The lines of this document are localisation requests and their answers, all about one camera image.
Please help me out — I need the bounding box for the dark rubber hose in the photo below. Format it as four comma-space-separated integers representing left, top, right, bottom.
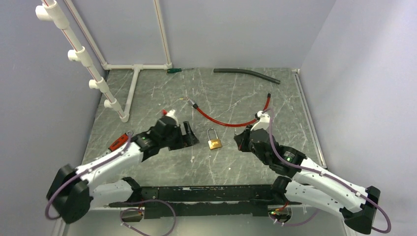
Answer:
213, 68, 281, 85

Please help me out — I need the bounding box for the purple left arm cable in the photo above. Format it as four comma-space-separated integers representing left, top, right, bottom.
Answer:
44, 133, 177, 236

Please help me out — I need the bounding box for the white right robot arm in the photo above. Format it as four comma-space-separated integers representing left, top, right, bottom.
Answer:
234, 125, 381, 235

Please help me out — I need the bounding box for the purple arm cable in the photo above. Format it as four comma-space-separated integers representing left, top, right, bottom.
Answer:
265, 107, 392, 235
44, 133, 177, 236

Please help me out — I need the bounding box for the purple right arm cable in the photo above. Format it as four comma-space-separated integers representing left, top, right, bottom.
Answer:
265, 107, 392, 235

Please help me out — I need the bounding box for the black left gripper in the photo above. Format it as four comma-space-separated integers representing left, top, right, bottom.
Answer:
160, 121, 199, 151

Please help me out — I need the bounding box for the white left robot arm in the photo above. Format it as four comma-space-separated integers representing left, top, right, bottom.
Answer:
44, 115, 200, 224

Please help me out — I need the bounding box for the red adjustable wrench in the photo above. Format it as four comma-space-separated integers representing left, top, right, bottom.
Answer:
108, 131, 133, 152

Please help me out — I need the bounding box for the brass padlock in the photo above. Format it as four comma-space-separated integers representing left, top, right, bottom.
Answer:
207, 128, 223, 150

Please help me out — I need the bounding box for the white PVC pipe frame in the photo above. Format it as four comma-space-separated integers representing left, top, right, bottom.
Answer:
35, 0, 173, 123

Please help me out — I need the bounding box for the aluminium frame rail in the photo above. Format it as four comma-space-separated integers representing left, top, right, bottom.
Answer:
291, 68, 328, 170

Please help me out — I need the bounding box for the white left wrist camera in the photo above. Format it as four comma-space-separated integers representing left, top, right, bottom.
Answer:
162, 109, 179, 123

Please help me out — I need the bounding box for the red cable lock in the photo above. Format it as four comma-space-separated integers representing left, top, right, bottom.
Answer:
185, 98, 258, 127

